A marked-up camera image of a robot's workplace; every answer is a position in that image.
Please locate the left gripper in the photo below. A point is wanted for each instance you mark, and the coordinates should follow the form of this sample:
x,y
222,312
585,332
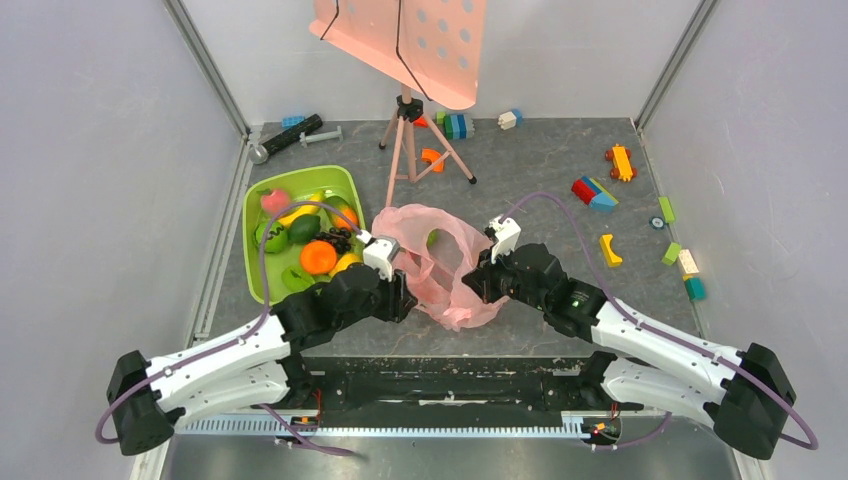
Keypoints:
x,y
400,301

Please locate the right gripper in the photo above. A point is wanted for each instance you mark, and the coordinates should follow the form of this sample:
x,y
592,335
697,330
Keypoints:
x,y
478,281

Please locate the pink plastic bag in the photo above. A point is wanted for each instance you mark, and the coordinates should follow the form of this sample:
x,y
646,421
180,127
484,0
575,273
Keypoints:
x,y
434,275

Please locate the fake orange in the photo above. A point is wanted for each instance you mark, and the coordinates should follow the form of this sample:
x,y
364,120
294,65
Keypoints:
x,y
318,257

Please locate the fake peach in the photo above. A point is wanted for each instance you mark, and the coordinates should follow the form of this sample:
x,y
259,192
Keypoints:
x,y
274,200

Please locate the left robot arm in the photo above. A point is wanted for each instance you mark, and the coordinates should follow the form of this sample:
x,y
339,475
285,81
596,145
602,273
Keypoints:
x,y
258,363

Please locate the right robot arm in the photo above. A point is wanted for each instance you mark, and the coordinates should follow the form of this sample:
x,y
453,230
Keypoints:
x,y
742,395

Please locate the fake lemon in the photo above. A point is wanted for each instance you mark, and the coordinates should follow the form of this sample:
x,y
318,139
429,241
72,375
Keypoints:
x,y
344,262

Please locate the fake black grapes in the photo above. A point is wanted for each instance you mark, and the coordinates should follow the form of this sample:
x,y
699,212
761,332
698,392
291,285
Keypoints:
x,y
341,239

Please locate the fake mango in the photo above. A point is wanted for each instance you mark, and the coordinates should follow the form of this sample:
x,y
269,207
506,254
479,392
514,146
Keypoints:
x,y
343,216

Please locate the fake green pepper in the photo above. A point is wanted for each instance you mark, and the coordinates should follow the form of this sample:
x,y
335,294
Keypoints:
x,y
296,279

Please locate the fake lime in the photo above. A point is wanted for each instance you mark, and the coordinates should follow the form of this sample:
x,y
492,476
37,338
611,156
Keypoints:
x,y
304,229

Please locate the fake banana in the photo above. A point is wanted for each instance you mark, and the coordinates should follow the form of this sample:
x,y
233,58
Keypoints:
x,y
310,206

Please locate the fake small watermelon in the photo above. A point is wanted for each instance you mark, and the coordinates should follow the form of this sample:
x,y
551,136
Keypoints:
x,y
271,237

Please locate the green plastic basin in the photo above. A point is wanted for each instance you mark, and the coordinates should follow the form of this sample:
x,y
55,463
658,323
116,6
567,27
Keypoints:
x,y
299,184

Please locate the yellow curved brick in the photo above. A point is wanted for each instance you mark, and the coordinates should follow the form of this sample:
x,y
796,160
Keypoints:
x,y
612,259

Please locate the red blue brick house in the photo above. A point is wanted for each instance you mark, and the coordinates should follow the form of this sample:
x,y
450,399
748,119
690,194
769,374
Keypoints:
x,y
594,195

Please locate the orange curved brick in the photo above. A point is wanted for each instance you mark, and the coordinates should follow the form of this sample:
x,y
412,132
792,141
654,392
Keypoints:
x,y
434,160

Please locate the small blue wheel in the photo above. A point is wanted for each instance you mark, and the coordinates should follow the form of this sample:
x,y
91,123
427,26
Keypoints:
x,y
657,223

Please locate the white blue brick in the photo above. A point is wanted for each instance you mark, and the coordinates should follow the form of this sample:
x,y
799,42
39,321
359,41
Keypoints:
x,y
510,119

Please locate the green blue brick stack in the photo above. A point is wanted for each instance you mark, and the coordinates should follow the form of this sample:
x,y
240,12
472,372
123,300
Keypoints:
x,y
455,126

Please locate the yellow toy car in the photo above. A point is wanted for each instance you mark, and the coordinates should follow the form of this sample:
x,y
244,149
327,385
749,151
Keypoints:
x,y
619,158

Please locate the green small brick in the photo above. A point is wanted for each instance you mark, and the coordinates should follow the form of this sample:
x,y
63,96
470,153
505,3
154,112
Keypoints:
x,y
671,254

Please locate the green flat brick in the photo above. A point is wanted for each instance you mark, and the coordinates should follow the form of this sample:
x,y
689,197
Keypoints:
x,y
667,209

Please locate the grey syringe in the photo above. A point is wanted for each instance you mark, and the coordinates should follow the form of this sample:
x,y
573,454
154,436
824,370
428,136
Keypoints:
x,y
306,140

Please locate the white teal brick stack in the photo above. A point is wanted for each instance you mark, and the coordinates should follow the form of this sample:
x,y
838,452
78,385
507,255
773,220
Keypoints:
x,y
693,284

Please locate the black microphone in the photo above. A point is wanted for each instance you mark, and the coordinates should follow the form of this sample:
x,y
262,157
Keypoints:
x,y
264,149

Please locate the blue toy brick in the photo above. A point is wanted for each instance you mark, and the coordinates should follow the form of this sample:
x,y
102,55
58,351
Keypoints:
x,y
291,121

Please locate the pink music stand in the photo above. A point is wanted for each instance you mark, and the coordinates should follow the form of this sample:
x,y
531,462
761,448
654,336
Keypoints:
x,y
431,48

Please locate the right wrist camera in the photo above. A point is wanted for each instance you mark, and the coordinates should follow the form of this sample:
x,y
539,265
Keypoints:
x,y
504,234

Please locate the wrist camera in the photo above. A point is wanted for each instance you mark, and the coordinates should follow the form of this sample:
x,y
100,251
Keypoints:
x,y
504,234
378,253

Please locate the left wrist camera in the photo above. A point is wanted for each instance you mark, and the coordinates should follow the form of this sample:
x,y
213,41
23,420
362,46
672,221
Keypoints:
x,y
378,253

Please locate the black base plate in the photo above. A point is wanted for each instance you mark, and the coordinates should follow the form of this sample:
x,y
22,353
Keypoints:
x,y
448,392

